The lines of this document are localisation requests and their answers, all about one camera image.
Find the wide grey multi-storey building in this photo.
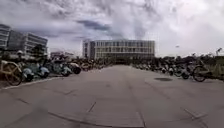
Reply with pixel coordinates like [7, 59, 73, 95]
[82, 39, 156, 61]

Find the grey concrete slab pavement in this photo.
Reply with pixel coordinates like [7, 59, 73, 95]
[0, 64, 224, 128]

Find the low pale building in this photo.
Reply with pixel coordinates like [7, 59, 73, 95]
[49, 50, 76, 61]

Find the dark manhole cover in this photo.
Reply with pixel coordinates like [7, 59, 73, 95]
[153, 77, 174, 83]

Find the row of parked bicycles and scooters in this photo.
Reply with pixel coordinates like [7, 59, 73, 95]
[0, 49, 113, 87]
[131, 52, 224, 83]

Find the glass-fronted office building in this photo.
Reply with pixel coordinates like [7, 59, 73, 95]
[0, 23, 49, 56]

